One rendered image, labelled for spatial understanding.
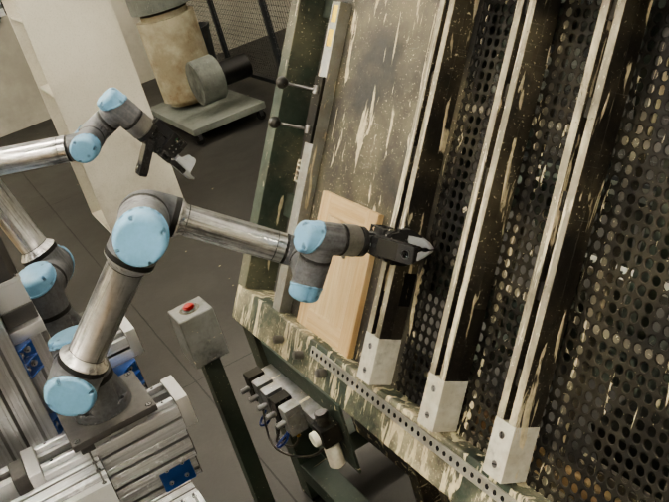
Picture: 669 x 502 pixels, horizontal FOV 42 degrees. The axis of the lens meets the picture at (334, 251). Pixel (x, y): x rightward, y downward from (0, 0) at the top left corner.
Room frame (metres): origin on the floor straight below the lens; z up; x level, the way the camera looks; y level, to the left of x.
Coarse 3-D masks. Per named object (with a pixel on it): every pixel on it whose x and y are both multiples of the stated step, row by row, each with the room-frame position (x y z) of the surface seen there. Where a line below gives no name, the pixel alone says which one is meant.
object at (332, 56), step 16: (336, 16) 2.60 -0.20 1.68; (336, 32) 2.59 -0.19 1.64; (336, 48) 2.59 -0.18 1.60; (336, 64) 2.58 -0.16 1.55; (336, 80) 2.58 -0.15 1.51; (320, 112) 2.54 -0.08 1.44; (320, 128) 2.54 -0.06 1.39; (320, 144) 2.53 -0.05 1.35; (304, 160) 2.54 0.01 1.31; (320, 160) 2.53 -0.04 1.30; (304, 176) 2.51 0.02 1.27; (304, 192) 2.49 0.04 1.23; (304, 208) 2.49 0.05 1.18; (288, 272) 2.44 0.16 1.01; (288, 288) 2.44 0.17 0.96; (288, 304) 2.43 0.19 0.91
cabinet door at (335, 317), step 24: (336, 216) 2.32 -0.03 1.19; (360, 216) 2.22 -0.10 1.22; (336, 264) 2.26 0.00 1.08; (360, 264) 2.15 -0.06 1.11; (336, 288) 2.22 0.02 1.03; (360, 288) 2.11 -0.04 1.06; (312, 312) 2.29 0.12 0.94; (336, 312) 2.18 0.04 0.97; (360, 312) 2.10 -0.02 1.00; (336, 336) 2.14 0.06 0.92
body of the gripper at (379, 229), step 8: (376, 224) 1.94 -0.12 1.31; (368, 232) 1.85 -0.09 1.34; (376, 232) 1.90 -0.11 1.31; (384, 232) 1.88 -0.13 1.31; (392, 232) 1.87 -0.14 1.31; (368, 240) 1.83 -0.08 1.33; (400, 240) 1.87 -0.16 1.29; (368, 248) 1.83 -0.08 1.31; (360, 256) 1.84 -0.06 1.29; (376, 256) 1.87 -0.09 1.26
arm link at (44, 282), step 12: (36, 264) 2.44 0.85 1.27; (48, 264) 2.42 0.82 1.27; (24, 276) 2.39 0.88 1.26; (36, 276) 2.37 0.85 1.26; (48, 276) 2.37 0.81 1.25; (60, 276) 2.43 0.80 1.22; (36, 288) 2.35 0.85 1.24; (48, 288) 2.36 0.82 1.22; (60, 288) 2.39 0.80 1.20; (36, 300) 2.35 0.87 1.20; (48, 300) 2.35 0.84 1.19; (60, 300) 2.37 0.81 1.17; (48, 312) 2.35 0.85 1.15; (60, 312) 2.36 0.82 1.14
